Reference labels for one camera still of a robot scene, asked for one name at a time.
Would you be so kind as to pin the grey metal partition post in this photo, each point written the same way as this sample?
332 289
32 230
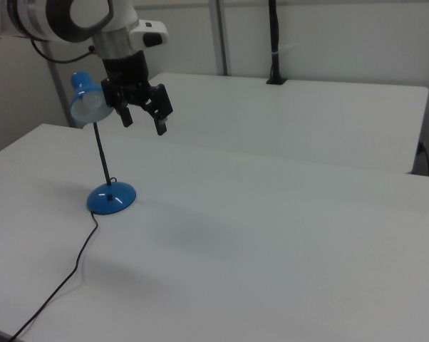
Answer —
220 35
61 96

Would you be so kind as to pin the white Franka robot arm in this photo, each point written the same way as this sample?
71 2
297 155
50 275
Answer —
57 18

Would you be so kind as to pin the blue desk lamp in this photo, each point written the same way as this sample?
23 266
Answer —
110 200

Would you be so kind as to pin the black clamped pole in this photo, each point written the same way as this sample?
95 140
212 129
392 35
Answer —
275 35

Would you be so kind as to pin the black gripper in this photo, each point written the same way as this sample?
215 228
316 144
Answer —
127 76

